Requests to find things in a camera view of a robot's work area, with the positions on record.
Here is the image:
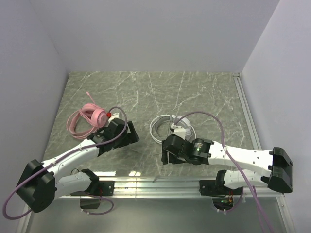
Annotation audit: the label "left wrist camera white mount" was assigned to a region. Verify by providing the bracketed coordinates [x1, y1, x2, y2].
[107, 112, 123, 123]

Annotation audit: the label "white headphones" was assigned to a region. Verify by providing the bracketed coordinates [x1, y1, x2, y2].
[149, 115, 197, 144]

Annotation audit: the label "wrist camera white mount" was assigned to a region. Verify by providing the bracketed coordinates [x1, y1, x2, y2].
[170, 123, 188, 139]
[107, 112, 123, 123]

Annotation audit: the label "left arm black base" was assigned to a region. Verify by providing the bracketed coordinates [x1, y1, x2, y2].
[70, 181, 115, 216]

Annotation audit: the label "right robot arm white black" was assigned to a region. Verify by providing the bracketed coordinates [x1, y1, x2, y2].
[161, 134, 293, 193]

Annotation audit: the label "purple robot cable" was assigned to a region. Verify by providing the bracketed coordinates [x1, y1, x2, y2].
[3, 106, 128, 220]
[173, 111, 270, 233]

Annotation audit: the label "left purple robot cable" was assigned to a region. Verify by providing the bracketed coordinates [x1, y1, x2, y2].
[3, 106, 128, 220]

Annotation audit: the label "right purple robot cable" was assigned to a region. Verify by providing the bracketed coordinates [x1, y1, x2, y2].
[173, 111, 270, 233]

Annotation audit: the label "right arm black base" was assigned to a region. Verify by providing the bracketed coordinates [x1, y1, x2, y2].
[199, 180, 243, 214]

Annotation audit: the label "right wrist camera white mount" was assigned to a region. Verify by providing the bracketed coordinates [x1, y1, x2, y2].
[170, 123, 188, 139]

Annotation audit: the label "aluminium rail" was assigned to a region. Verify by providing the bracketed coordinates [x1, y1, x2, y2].
[54, 175, 285, 199]
[232, 72, 271, 174]

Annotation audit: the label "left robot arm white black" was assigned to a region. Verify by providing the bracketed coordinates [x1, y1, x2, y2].
[17, 118, 139, 213]

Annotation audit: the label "pink headphones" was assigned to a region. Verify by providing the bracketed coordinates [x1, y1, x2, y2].
[66, 92, 108, 139]

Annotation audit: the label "aluminium right side rail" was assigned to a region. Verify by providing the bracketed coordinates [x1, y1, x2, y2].
[232, 72, 271, 174]

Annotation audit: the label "aluminium front rail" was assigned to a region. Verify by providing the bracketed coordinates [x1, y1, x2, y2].
[54, 175, 285, 199]

